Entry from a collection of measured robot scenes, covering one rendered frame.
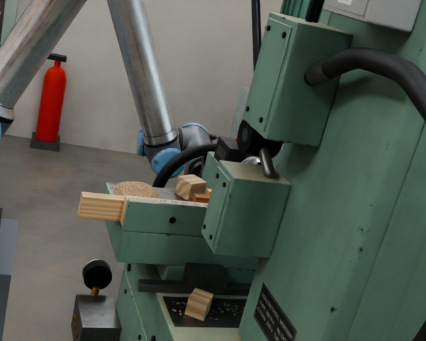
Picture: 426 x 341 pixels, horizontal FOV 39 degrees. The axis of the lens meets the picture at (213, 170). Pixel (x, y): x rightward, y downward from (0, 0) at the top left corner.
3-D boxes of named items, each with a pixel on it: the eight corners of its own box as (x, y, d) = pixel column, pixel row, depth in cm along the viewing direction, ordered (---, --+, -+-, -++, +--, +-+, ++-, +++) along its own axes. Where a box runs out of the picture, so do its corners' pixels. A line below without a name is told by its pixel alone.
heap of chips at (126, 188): (153, 189, 120) (156, 176, 119) (168, 216, 109) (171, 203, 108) (111, 185, 117) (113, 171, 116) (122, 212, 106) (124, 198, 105)
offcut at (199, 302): (209, 310, 101) (214, 293, 100) (203, 321, 98) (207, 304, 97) (191, 304, 102) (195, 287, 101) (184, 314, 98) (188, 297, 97)
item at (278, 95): (291, 126, 87) (321, 23, 82) (319, 147, 79) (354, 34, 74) (238, 118, 84) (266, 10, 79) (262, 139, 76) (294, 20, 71)
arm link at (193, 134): (172, 143, 184) (203, 145, 187) (178, 170, 175) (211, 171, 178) (178, 118, 178) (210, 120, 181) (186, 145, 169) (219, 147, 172)
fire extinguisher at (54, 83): (59, 142, 404) (73, 55, 386) (59, 151, 387) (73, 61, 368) (31, 138, 399) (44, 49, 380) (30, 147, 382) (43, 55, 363)
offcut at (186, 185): (187, 201, 118) (191, 183, 117) (174, 192, 121) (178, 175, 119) (203, 198, 121) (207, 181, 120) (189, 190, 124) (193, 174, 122)
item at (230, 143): (262, 158, 136) (268, 136, 134) (281, 177, 126) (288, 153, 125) (208, 151, 131) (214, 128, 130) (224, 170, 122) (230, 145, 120)
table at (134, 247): (335, 213, 149) (343, 191, 148) (406, 279, 123) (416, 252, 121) (92, 189, 128) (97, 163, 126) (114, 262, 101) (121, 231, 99)
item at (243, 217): (253, 236, 94) (273, 166, 91) (270, 258, 88) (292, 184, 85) (197, 232, 91) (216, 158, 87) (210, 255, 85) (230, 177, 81)
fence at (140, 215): (411, 249, 122) (420, 224, 120) (416, 253, 120) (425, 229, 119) (121, 226, 100) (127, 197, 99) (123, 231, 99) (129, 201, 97)
